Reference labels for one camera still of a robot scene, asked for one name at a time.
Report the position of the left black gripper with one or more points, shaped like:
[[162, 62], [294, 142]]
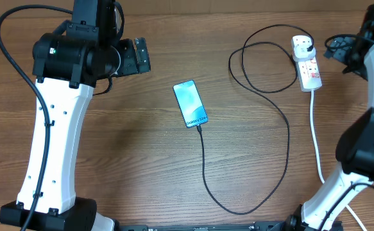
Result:
[[132, 65]]

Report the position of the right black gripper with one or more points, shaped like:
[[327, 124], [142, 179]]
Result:
[[344, 43]]

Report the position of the blue Galaxy smartphone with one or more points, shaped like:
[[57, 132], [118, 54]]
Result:
[[190, 104]]

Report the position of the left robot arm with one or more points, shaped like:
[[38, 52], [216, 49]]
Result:
[[68, 62]]

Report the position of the white charger plug adapter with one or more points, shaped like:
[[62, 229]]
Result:
[[301, 53]]

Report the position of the white power strip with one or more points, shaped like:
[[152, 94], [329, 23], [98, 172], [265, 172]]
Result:
[[308, 71]]

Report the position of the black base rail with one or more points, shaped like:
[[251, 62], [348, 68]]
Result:
[[256, 226]]

